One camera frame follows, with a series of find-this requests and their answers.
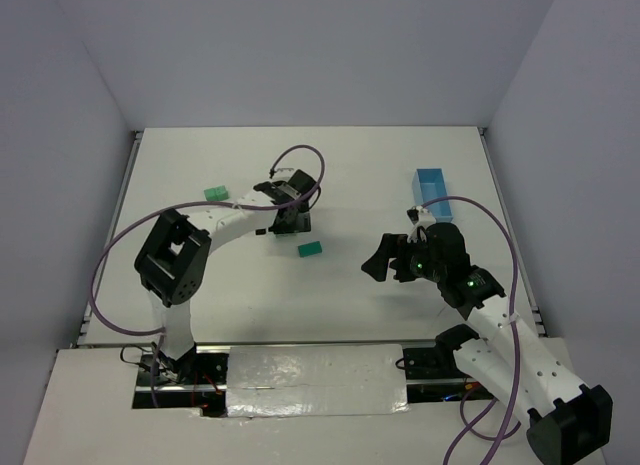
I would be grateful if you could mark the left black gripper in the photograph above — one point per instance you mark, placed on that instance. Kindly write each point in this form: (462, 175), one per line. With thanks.
(292, 223)

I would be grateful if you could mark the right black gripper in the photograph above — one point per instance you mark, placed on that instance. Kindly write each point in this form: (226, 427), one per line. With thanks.
(398, 260)

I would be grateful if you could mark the dark green rectangular block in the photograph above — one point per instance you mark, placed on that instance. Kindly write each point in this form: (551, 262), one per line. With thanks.
(310, 249)

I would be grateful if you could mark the blue plastic box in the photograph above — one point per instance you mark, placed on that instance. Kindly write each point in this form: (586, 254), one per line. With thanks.
(429, 184)

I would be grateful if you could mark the small green cube block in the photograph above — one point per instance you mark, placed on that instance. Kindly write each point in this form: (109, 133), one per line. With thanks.
(210, 194)

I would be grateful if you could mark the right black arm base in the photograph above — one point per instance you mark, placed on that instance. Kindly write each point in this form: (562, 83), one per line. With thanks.
(430, 371)

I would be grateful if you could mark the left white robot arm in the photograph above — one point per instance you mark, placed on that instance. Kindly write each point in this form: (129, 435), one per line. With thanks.
(172, 261)

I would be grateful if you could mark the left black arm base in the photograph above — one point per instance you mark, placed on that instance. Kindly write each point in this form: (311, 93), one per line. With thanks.
(204, 389)

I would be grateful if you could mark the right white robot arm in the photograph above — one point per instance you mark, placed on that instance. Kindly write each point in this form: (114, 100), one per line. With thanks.
(565, 420)

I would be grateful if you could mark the silver tape patch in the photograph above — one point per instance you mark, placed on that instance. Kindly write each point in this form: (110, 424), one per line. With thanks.
(333, 380)

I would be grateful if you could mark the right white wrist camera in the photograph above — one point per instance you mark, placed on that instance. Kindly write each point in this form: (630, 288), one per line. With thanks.
(421, 218)

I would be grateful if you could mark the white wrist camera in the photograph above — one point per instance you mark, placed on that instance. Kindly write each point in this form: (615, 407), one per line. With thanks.
(421, 218)
(281, 174)

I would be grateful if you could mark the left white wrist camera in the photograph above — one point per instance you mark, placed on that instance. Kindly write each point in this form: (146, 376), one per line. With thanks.
(281, 174)

